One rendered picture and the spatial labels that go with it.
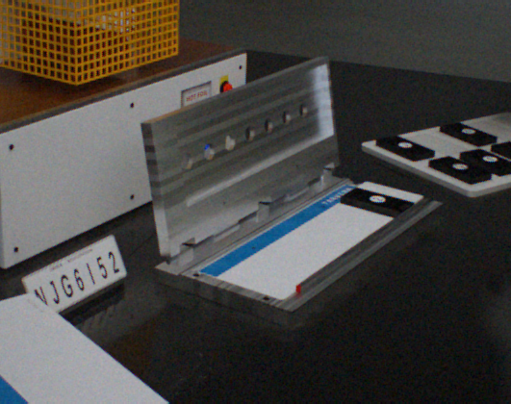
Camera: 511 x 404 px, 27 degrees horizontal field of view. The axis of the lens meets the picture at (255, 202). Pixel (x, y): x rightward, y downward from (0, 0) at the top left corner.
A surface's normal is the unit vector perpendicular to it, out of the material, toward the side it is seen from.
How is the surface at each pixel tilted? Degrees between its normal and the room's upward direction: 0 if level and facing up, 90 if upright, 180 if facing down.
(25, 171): 90
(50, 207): 90
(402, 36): 90
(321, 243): 0
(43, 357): 0
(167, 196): 79
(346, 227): 0
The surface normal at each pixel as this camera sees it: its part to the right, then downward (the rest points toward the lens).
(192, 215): 0.83, 0.05
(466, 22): -0.32, 0.35
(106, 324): 0.04, -0.93
